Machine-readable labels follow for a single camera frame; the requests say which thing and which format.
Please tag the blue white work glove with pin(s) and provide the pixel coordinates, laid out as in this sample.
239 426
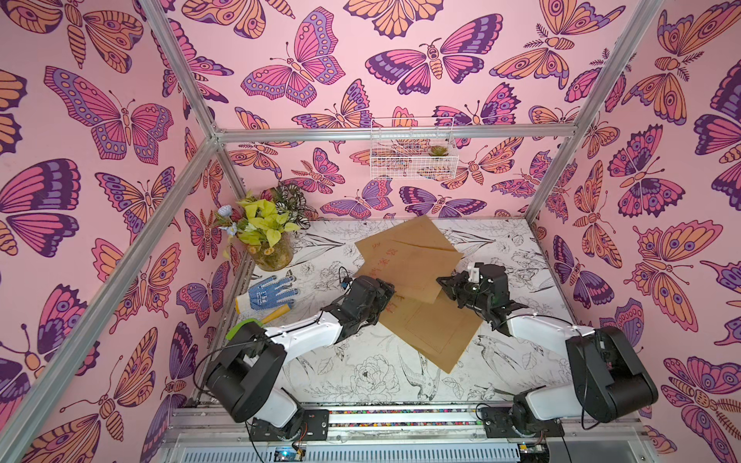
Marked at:
267 295

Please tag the small green succulent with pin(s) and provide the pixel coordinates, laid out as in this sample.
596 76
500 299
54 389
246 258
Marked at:
438 151

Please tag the green yellow handled tool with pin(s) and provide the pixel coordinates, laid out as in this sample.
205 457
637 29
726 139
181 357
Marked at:
278 313

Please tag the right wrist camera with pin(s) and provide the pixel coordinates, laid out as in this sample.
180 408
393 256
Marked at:
475 272

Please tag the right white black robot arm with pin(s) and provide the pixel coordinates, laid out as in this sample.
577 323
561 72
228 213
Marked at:
608 379

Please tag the kraft file bag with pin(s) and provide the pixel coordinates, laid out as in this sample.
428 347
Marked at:
420 232
411 269
440 331

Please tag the white wire basket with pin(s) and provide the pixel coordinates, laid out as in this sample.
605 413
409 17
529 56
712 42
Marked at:
401 152

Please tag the potted plant in glass vase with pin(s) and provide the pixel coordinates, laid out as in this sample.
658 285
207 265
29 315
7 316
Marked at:
266 224

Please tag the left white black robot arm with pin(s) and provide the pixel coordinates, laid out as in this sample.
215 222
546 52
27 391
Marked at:
243 377

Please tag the aluminium frame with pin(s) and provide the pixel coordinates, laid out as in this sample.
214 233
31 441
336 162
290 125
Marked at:
35 410

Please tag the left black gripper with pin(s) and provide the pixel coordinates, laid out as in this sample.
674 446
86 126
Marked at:
382 299

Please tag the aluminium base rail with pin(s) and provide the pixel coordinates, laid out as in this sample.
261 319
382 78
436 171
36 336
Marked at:
454 432

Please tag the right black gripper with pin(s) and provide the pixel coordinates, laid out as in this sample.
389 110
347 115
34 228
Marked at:
457 286

